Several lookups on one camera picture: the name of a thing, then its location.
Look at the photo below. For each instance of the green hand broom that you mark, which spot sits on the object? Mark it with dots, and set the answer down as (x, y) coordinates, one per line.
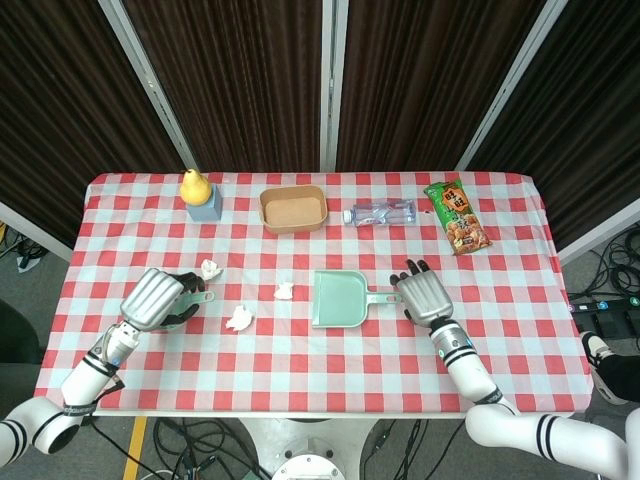
(200, 298)

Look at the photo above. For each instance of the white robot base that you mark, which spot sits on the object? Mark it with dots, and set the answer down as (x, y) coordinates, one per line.
(305, 445)

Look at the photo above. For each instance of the green snack bag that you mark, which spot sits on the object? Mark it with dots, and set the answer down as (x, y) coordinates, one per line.
(460, 220)

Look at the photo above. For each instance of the red white checkered tablecloth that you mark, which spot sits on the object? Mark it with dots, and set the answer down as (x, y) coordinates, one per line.
(300, 365)

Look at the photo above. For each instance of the white partition frame post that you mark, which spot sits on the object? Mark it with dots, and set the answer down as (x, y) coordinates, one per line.
(150, 87)
(332, 85)
(505, 85)

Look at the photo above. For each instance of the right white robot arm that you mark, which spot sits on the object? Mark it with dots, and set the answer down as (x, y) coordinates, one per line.
(470, 370)

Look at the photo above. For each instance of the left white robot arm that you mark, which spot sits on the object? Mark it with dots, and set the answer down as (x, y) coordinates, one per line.
(85, 380)

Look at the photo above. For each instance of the black white sneaker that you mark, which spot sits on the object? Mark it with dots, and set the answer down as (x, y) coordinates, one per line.
(592, 350)

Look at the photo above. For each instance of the clear plastic water bottle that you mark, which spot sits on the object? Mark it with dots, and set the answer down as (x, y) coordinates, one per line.
(385, 212)

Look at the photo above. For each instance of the yellow pear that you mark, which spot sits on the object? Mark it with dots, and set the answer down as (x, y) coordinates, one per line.
(194, 192)

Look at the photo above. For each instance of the white tissue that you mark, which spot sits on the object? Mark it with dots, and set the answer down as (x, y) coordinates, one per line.
(240, 319)
(285, 291)
(210, 269)

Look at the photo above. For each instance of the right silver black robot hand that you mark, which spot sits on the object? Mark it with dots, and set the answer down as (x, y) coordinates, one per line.
(425, 297)

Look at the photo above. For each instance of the white partition base rail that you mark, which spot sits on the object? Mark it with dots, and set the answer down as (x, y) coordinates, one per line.
(30, 230)
(600, 241)

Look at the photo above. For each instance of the brown paper bowl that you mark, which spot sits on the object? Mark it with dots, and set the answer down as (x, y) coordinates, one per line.
(292, 210)

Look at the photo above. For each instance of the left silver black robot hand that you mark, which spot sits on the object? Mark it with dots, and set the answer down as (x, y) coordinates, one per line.
(150, 297)

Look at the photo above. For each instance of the dark brown partition panel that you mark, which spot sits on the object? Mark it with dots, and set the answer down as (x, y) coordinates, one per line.
(240, 85)
(420, 85)
(60, 125)
(590, 125)

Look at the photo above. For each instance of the green dustpan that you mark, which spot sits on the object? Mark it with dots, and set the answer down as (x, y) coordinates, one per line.
(337, 300)

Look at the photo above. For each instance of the blue-grey cube block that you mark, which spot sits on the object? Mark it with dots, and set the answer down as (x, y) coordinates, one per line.
(207, 210)

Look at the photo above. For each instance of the black trouser leg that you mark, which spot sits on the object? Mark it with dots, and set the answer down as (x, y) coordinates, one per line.
(625, 372)

